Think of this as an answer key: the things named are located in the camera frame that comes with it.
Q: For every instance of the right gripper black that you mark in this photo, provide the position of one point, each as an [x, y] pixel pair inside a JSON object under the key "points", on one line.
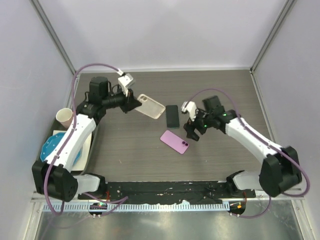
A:
{"points": [[190, 128]]}

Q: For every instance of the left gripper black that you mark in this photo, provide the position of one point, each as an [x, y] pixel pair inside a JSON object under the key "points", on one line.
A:
{"points": [[130, 103]]}

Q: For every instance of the black smartphone gold edge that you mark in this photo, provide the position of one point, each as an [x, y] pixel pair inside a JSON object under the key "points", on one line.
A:
{"points": [[175, 142]]}

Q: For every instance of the teal smartphone black screen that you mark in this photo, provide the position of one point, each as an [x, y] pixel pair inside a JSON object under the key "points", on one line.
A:
{"points": [[172, 116]]}

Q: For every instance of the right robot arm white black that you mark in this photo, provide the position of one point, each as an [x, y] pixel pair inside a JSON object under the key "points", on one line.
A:
{"points": [[279, 171]]}

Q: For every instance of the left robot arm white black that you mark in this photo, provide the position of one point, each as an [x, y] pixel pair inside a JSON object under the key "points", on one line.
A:
{"points": [[53, 177]]}

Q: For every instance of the pink mug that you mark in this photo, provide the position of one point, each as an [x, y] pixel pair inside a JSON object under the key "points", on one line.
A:
{"points": [[65, 117]]}

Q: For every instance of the dark green tray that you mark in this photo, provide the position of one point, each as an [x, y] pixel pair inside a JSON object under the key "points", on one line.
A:
{"points": [[95, 140]]}

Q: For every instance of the white square plate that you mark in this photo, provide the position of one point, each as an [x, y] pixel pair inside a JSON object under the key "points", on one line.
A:
{"points": [[80, 162]]}

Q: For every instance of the blue dotted plate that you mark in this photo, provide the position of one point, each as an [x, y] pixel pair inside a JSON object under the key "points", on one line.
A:
{"points": [[51, 143]]}

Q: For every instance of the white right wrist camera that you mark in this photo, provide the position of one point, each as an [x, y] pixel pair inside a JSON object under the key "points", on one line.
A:
{"points": [[190, 108]]}

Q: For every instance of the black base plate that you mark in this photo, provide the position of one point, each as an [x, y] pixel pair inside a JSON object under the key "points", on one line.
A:
{"points": [[173, 192]]}

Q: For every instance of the slotted cable duct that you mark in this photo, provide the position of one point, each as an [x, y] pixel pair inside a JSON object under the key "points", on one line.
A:
{"points": [[83, 206]]}

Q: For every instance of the left aluminium corner post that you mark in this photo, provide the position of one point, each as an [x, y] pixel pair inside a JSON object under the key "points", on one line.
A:
{"points": [[52, 34]]}

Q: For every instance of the aluminium corner post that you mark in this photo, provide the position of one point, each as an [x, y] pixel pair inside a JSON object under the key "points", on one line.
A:
{"points": [[52, 34], [287, 7]]}

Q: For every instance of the right aluminium corner post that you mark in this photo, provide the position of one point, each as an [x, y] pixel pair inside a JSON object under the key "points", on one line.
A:
{"points": [[287, 7]]}

